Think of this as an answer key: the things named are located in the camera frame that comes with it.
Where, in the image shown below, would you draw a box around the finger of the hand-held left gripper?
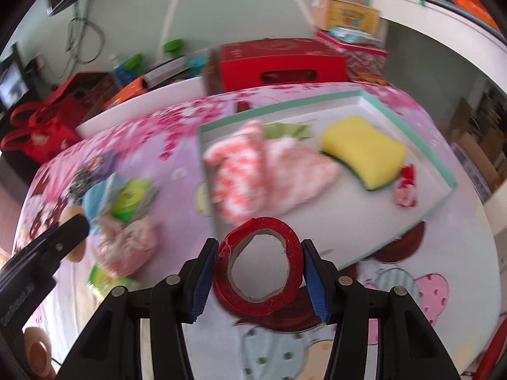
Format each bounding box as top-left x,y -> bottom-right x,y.
13,215 -> 91,282

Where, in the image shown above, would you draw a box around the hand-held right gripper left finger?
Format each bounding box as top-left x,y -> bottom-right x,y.
57,238 -> 219,380

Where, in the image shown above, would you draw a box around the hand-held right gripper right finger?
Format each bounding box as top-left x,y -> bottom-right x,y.
303,239 -> 462,380

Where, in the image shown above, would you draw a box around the red tape roll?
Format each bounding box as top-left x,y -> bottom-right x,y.
214,216 -> 304,316

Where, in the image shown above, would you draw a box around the black white leopard scrunchie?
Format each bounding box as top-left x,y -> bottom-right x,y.
71,166 -> 104,199

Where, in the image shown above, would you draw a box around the white tray with teal rim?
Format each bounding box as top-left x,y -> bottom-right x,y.
197,90 -> 458,268

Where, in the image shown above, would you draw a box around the coral white fluffy sock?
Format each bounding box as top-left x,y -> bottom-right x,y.
204,121 -> 274,222

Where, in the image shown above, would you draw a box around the red white scrunchie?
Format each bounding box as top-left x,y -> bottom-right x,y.
392,163 -> 418,208

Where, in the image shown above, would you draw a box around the yellow sponge with green base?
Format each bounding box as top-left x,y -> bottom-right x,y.
319,116 -> 408,191

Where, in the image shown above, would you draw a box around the light green cloth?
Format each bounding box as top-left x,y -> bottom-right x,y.
261,123 -> 311,140

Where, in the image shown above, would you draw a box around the blue face mask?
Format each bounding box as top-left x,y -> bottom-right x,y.
83,174 -> 123,222

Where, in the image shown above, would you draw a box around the green tissue packet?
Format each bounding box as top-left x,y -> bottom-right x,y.
111,178 -> 153,222
88,265 -> 132,298

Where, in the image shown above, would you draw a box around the pink item in clear bag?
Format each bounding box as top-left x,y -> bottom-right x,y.
93,216 -> 157,276

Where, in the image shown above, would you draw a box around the colourful plastic packet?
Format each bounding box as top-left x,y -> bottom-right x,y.
89,152 -> 117,177

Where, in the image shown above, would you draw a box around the red felt handbag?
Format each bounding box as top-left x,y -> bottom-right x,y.
0,101 -> 80,165

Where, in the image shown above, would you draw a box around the white foam board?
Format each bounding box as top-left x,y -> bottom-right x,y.
75,75 -> 207,137

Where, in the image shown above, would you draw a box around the small black screen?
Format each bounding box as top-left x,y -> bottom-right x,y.
0,43 -> 30,111

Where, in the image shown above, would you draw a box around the blue plastic bottle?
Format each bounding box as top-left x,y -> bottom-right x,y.
112,53 -> 131,86

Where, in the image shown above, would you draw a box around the red white package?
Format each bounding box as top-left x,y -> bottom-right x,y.
475,344 -> 507,380

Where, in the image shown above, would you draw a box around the brown cardboard boxes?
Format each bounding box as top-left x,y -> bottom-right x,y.
447,99 -> 497,202

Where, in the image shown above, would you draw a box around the red gift box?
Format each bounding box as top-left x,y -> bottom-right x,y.
204,37 -> 347,96

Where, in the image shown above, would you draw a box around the red patterned tin box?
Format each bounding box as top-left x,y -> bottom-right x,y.
315,29 -> 391,84

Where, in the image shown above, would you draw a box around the blue wipes packet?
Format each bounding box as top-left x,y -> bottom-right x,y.
329,27 -> 383,46

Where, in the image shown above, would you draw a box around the white curved shelf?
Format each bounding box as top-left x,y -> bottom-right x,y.
368,0 -> 507,99

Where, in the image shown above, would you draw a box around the orange packets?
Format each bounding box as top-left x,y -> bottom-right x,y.
452,0 -> 503,29

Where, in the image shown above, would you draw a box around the black cable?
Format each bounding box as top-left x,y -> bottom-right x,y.
65,0 -> 106,78

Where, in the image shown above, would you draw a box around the yellow gift box with handle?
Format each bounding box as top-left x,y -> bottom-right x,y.
313,0 -> 381,34

